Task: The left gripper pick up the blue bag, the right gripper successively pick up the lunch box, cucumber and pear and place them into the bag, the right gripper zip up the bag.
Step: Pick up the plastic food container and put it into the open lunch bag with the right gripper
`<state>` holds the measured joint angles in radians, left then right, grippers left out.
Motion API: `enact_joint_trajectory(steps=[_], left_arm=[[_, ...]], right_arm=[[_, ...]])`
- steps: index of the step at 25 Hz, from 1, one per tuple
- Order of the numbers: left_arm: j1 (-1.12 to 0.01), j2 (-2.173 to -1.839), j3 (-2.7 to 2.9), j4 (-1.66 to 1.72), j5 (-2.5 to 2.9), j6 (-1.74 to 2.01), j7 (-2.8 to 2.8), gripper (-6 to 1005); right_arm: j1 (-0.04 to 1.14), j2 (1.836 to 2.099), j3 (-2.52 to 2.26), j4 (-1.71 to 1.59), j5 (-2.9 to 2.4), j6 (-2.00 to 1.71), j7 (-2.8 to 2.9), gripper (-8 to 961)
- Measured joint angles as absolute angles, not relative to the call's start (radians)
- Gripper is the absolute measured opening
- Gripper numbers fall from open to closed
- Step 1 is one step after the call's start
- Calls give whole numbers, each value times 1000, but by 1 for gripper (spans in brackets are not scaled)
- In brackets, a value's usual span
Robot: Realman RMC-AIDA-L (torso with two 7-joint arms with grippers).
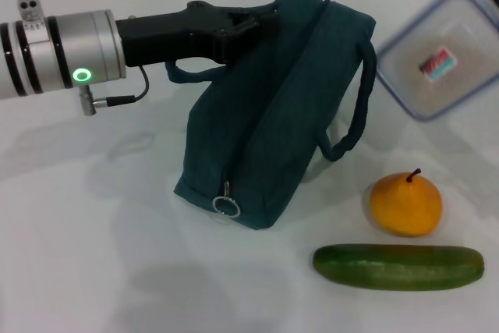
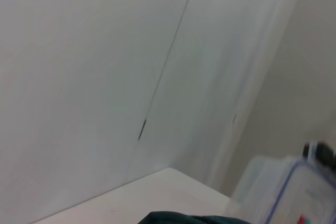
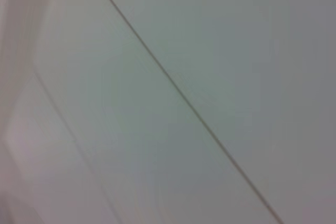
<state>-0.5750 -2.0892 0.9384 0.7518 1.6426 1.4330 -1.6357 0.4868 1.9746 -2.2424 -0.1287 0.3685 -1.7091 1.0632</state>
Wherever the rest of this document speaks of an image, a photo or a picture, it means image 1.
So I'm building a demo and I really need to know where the orange yellow pear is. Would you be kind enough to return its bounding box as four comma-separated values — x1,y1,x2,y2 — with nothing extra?
369,168,444,237

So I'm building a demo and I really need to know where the clear container with blue lid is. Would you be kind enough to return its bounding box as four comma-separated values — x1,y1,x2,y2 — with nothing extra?
374,0,499,122

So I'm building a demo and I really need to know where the green cucumber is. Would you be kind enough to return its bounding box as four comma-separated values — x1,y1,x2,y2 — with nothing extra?
313,243,486,292

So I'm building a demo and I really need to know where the dark teal fabric bag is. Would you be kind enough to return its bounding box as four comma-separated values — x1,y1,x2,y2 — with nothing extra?
165,0,378,232

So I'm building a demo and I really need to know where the black left wrist connector cable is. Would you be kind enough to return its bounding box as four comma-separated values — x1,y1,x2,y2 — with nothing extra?
79,63,151,116

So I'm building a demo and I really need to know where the silver zipper pull ring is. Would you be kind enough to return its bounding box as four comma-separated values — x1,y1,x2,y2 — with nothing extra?
211,180,242,219

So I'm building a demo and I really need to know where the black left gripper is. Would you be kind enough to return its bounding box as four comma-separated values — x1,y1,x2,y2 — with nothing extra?
115,0,282,69

